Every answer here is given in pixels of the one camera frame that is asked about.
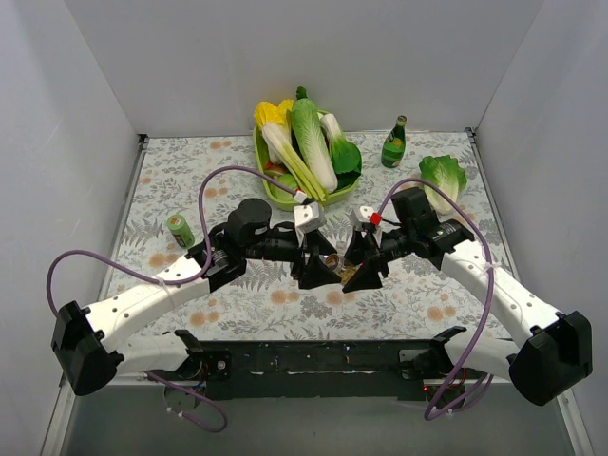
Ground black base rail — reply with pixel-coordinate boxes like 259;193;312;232
154;339;451;401

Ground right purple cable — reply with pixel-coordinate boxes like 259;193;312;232
377;178;498;422

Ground green pill bottle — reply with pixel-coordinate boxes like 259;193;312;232
166;214;195;249

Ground green plastic basket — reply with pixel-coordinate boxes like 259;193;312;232
253;99;362;211

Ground napa cabbage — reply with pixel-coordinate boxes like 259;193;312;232
289;98;338;194

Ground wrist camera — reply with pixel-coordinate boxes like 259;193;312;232
349;206;383;236
293;190;325;238

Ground romaine lettuce head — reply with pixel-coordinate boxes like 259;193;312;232
419;155;467;215

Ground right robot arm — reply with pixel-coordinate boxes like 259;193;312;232
343;188;593;406

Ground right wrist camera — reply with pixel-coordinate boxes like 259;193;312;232
349;206;383;236

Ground floral table mat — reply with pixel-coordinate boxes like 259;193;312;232
115;132;510;340

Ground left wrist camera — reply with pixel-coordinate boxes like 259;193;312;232
293;190;325;238

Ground green glass bottle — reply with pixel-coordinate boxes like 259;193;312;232
381;115;407;168

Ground celery stalks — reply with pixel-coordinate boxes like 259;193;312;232
262;123;328;201

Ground round green cabbage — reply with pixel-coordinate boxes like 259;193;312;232
271;173;299;201

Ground yellow leafy cabbage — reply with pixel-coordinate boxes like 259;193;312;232
253;99;295;139

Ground grey weekly pill organizer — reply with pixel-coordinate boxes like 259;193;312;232
335;241;348;255

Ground bok choy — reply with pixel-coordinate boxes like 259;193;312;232
320;113;362;175

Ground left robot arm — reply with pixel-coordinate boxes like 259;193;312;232
51;199;340;396

